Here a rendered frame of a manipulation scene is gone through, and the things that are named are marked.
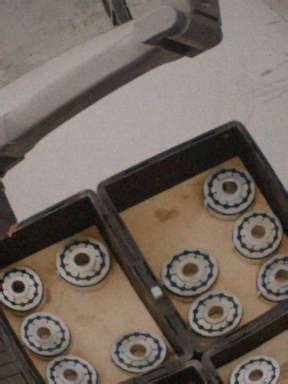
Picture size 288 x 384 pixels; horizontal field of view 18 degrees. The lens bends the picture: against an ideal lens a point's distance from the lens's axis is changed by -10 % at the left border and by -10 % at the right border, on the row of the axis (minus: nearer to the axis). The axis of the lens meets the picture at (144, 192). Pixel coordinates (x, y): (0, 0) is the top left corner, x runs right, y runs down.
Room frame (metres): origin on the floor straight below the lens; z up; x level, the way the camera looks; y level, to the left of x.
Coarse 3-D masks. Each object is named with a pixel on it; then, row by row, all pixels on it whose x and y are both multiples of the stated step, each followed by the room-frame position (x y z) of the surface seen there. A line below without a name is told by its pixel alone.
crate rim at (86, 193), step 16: (80, 192) 0.92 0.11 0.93; (48, 208) 0.90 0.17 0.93; (64, 208) 0.90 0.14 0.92; (96, 208) 0.88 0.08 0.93; (112, 224) 0.85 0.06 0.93; (0, 240) 0.85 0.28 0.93; (128, 256) 0.78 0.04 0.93; (144, 288) 0.71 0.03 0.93; (160, 304) 0.68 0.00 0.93; (0, 320) 0.67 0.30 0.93; (176, 336) 0.60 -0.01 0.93; (16, 352) 0.60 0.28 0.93; (192, 352) 0.56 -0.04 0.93
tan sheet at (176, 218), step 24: (216, 168) 0.99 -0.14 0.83; (168, 192) 0.95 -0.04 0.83; (192, 192) 0.94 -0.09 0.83; (120, 216) 0.92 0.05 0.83; (144, 216) 0.91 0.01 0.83; (168, 216) 0.90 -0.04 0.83; (192, 216) 0.89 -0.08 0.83; (144, 240) 0.86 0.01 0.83; (168, 240) 0.85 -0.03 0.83; (192, 240) 0.84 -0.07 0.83; (216, 240) 0.84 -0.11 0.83; (240, 264) 0.77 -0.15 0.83; (216, 288) 0.73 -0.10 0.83; (240, 288) 0.72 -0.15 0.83
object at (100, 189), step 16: (224, 128) 1.01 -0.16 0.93; (240, 128) 1.00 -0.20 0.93; (192, 144) 0.98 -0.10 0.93; (256, 144) 0.96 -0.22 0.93; (144, 160) 0.96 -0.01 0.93; (160, 160) 0.96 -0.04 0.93; (112, 176) 0.94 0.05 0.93; (128, 176) 0.94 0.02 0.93; (272, 176) 0.89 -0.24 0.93; (96, 192) 0.92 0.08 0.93; (112, 208) 0.88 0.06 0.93; (128, 240) 0.81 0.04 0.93; (144, 272) 0.75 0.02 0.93; (160, 288) 0.71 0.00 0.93; (176, 320) 0.64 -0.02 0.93; (256, 320) 0.60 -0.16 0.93; (192, 336) 0.60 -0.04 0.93; (224, 336) 0.58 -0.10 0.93
